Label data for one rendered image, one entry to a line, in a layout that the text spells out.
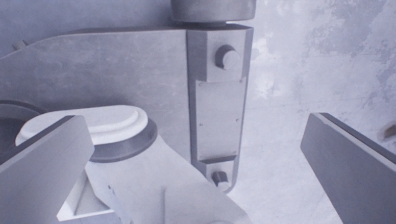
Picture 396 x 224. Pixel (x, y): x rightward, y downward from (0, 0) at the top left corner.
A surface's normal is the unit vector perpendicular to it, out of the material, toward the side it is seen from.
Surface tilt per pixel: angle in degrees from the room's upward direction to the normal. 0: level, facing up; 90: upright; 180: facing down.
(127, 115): 90
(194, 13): 37
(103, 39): 0
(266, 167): 0
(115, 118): 90
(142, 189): 90
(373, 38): 0
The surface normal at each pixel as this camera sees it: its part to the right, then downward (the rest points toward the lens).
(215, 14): -0.02, 0.50
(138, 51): 0.19, 0.47
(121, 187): -0.01, -0.88
